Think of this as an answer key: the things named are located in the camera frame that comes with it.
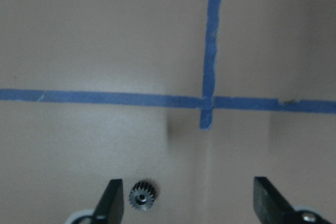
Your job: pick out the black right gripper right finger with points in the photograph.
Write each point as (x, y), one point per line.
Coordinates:
(270, 206)

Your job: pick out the small black bearing gear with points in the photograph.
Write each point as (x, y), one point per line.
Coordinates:
(142, 194)

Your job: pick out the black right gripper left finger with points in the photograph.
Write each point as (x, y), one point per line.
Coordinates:
(110, 207)

